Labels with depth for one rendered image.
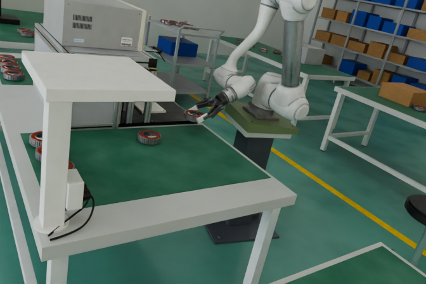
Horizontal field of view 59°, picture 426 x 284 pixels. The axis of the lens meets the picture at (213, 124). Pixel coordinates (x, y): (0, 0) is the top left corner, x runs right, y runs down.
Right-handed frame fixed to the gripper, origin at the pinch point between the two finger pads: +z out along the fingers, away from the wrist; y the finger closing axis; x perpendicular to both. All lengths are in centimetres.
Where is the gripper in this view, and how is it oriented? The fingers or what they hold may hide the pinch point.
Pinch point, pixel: (194, 115)
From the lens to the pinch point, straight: 207.7
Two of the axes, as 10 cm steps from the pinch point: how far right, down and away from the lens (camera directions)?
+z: -8.1, 5.0, -3.1
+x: 2.5, 7.7, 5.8
